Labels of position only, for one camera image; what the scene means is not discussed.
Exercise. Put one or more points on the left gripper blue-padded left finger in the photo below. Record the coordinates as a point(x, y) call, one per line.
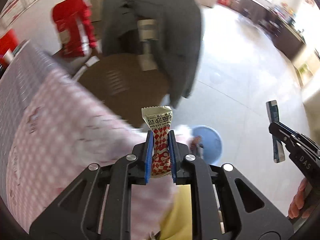
point(97, 203)

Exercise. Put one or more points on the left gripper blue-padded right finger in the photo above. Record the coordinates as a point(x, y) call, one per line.
point(224, 203)

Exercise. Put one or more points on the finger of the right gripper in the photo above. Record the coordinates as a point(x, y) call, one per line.
point(286, 135)

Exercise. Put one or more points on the red white snack wrapper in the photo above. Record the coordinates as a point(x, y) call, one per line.
point(159, 121)

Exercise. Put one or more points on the blue plastic trash bin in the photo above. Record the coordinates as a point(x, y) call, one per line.
point(208, 144)

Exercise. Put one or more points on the person's right hand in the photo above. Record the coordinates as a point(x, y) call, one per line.
point(298, 201)

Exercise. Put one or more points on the checkered pink grey tablecloth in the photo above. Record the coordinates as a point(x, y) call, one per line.
point(52, 128)

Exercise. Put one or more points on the dark sideboard with items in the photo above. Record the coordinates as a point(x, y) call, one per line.
point(283, 36)

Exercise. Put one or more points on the brown wooden chair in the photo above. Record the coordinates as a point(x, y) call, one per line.
point(119, 82)

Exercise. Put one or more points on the grey jacket on chair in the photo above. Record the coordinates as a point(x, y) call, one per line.
point(176, 49)

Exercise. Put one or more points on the white paper cup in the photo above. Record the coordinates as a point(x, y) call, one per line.
point(8, 57)

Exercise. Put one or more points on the red gift box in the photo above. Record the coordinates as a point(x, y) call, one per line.
point(8, 41)

